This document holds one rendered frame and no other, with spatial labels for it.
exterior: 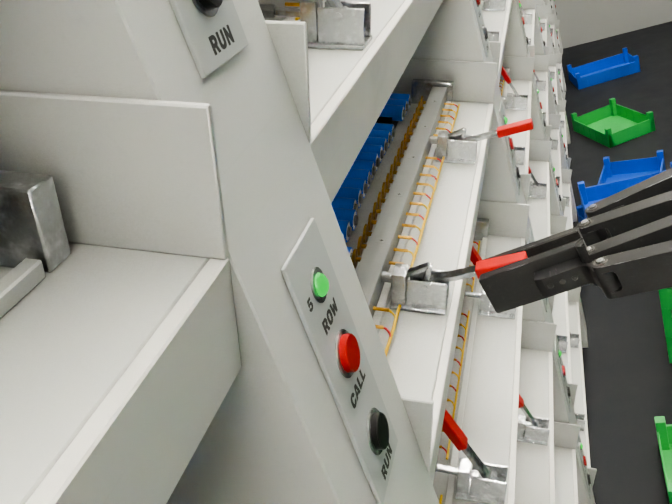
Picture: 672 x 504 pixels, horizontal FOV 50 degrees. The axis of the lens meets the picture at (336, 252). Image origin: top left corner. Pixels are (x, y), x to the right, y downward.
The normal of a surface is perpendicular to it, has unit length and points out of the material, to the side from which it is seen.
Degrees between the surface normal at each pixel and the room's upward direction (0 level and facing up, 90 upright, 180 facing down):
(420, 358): 18
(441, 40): 90
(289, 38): 90
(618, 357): 0
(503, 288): 90
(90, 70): 90
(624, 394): 0
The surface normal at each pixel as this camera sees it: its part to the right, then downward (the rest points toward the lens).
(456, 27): -0.24, 0.50
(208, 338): 0.97, 0.11
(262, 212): 0.92, -0.16
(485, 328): -0.02, -0.86
